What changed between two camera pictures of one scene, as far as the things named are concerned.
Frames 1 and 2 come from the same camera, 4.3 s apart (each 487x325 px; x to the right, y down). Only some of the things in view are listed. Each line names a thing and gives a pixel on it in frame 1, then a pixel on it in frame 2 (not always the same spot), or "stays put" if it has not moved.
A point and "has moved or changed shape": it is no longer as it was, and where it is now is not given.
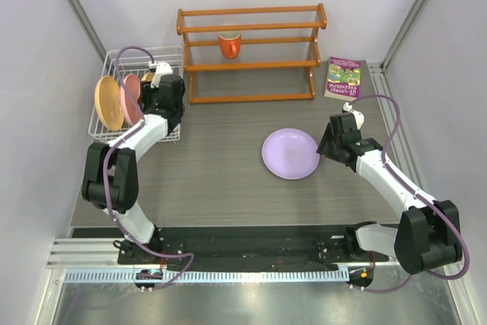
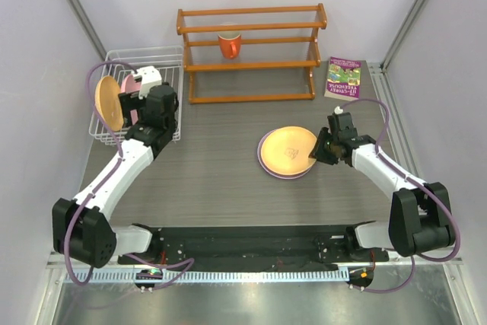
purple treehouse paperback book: [343, 78] stays put
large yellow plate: [109, 103] stays put
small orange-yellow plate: [148, 77] has moved or changed shape
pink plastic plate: [132, 84] stays put
